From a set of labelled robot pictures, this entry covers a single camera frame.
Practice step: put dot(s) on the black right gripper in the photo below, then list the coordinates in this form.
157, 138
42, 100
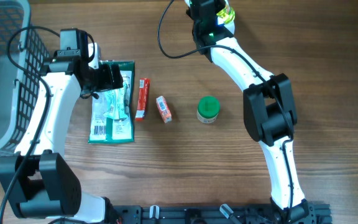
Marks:
217, 5

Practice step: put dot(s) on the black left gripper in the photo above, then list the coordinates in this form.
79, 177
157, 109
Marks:
109, 83

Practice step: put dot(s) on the yellow liquid bottle silver cap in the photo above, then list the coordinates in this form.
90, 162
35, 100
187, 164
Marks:
225, 15

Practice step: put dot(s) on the light green wipes pack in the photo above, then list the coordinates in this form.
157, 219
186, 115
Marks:
116, 108

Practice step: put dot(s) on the red stick sachet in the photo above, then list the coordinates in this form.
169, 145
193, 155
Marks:
144, 85

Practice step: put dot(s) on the green glove package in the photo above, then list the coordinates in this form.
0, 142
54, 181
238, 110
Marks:
107, 131

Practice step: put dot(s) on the red white tissue pack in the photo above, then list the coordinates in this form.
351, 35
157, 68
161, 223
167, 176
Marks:
163, 109

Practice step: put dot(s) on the green lid jar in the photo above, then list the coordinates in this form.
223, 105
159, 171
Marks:
208, 109

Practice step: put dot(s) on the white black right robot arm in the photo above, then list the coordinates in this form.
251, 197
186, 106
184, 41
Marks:
269, 107

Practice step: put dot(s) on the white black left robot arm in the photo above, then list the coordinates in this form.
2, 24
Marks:
37, 181

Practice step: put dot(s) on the white barcode scanner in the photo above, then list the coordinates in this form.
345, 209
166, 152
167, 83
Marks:
230, 27

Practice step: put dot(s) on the grey plastic mesh basket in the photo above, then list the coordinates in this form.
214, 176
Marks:
22, 52

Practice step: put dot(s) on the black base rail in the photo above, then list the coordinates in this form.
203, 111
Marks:
252, 213

